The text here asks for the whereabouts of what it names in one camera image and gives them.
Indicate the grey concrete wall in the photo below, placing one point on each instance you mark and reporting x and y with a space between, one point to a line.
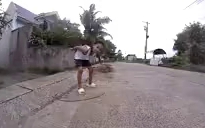
40 58

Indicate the small building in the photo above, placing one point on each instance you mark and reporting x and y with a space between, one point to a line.
131 57

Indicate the pile of debris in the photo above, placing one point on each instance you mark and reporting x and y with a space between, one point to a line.
105 68

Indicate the concrete kerb strip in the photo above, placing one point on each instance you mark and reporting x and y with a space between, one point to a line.
16 97

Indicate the grey concrete road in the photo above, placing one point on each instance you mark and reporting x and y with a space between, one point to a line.
140 96

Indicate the roofed shelter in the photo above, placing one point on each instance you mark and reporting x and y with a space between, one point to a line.
158 55

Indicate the grass strip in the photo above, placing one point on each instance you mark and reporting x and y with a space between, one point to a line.
6 79

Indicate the utility pole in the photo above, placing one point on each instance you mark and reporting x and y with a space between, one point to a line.
146 40

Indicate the house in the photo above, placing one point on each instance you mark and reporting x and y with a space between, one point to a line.
20 16

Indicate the bushes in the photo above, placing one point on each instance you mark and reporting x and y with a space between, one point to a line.
56 35

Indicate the palm tree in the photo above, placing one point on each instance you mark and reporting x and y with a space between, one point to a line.
93 23

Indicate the trees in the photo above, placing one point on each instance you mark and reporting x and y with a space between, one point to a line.
195 43

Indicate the person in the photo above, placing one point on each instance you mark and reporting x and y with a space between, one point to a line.
81 56

